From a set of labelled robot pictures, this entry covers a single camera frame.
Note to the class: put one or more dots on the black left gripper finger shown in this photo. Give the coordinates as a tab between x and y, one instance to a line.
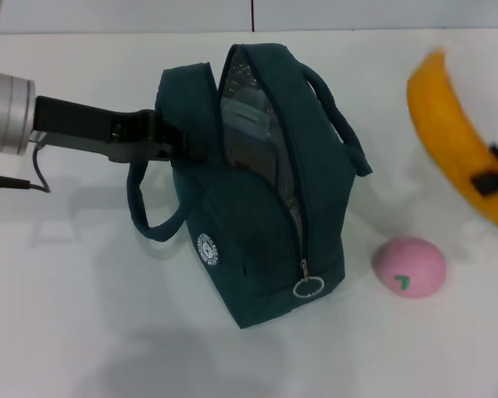
191	147

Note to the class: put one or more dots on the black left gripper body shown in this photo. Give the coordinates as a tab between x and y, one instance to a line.
79	124

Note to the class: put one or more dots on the yellow banana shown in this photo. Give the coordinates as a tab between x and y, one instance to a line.
444	132

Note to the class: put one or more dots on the dark teal insulated lunch bag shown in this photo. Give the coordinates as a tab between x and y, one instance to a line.
249	232

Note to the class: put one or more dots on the pink toy peach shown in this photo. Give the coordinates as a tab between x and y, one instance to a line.
415	261

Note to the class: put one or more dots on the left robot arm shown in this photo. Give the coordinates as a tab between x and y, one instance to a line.
8	112

